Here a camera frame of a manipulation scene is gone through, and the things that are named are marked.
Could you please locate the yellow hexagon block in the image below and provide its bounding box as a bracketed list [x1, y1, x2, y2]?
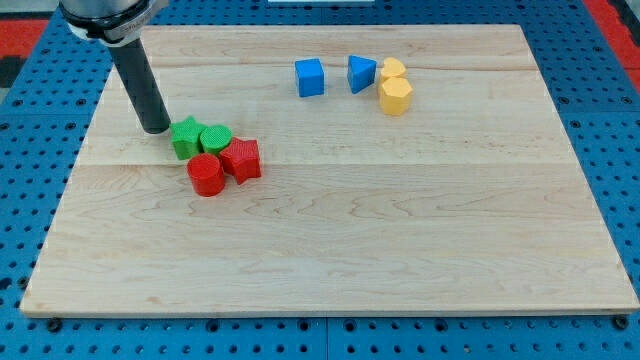
[378, 77, 413, 116]

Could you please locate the green star block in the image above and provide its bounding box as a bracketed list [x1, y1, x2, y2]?
[170, 116, 207, 160]

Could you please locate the red star block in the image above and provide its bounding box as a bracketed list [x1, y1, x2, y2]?
[219, 137, 261, 185]

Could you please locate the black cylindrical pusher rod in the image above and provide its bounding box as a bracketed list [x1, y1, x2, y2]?
[109, 39, 170, 134]

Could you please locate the yellow heart block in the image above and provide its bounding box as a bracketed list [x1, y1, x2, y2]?
[380, 57, 407, 84]

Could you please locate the wooden board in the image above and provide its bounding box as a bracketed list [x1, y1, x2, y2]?
[20, 25, 639, 318]

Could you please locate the red cylinder block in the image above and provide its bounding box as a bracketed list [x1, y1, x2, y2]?
[186, 153, 226, 197]

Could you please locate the blue triangle block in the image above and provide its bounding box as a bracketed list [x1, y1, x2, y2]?
[347, 55, 377, 94]

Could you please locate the blue cube block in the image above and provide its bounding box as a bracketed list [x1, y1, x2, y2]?
[294, 58, 325, 98]

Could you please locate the green cylinder block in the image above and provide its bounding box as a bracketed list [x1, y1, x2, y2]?
[199, 125, 233, 155]

